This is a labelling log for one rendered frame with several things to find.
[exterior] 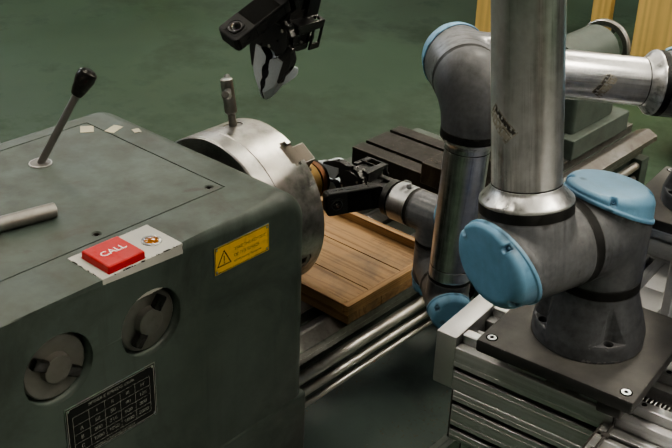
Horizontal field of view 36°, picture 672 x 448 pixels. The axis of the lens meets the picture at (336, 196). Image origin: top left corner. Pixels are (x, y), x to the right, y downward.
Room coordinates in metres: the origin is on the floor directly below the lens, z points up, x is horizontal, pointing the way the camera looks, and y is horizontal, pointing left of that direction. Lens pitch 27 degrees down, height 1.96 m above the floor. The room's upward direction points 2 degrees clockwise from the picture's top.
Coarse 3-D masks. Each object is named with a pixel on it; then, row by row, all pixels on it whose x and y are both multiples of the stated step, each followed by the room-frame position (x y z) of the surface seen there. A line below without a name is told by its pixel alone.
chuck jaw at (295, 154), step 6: (282, 144) 1.66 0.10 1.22; (300, 144) 1.70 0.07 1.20; (282, 150) 1.65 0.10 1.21; (288, 150) 1.65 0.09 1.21; (294, 150) 1.66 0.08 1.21; (300, 150) 1.68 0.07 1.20; (306, 150) 1.69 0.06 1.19; (288, 156) 1.64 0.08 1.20; (294, 156) 1.65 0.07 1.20; (300, 156) 1.67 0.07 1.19; (306, 156) 1.68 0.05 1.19; (312, 156) 1.68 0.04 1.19; (294, 162) 1.63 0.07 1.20; (306, 162) 1.67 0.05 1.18
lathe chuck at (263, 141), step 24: (240, 120) 1.72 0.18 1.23; (240, 144) 1.62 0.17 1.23; (264, 144) 1.64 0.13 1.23; (288, 144) 1.66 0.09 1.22; (264, 168) 1.58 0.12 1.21; (288, 168) 1.61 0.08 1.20; (288, 192) 1.57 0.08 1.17; (312, 192) 1.61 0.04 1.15; (312, 216) 1.59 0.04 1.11; (312, 240) 1.58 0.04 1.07; (312, 264) 1.62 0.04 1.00
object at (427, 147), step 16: (400, 128) 2.33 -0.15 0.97; (368, 144) 2.23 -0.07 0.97; (384, 144) 2.23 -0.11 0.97; (400, 144) 2.23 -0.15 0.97; (416, 144) 2.24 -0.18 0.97; (432, 144) 2.24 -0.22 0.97; (352, 160) 2.21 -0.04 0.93; (384, 160) 2.15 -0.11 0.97; (400, 160) 2.15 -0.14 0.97; (416, 160) 2.15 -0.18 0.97; (400, 176) 2.12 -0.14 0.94; (416, 176) 2.09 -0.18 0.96
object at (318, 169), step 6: (312, 162) 1.81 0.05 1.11; (318, 162) 1.82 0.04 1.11; (312, 168) 1.78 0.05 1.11; (318, 168) 1.80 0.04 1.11; (324, 168) 1.81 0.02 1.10; (312, 174) 1.77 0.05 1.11; (318, 174) 1.78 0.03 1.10; (324, 174) 1.80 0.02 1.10; (318, 180) 1.77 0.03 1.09; (324, 180) 1.79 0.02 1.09; (318, 186) 1.77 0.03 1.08; (324, 186) 1.79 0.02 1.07
